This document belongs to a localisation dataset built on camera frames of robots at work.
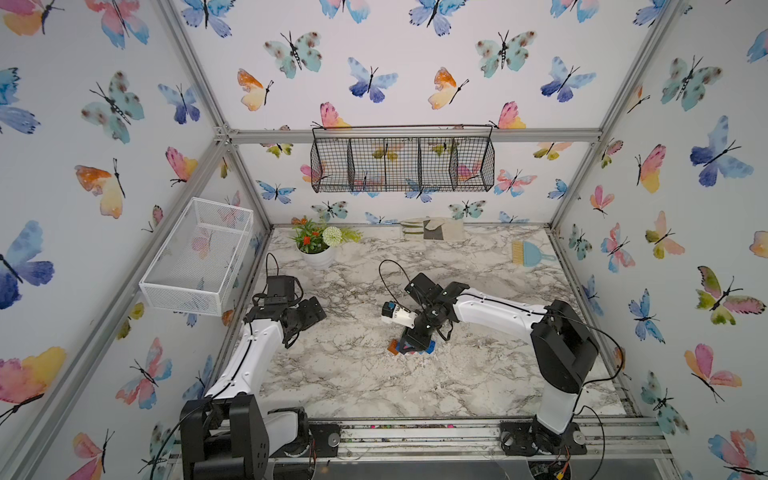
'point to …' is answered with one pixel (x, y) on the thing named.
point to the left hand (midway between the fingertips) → (313, 313)
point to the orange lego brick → (392, 347)
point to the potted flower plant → (315, 243)
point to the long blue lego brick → (430, 349)
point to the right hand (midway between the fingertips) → (405, 341)
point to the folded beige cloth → (433, 228)
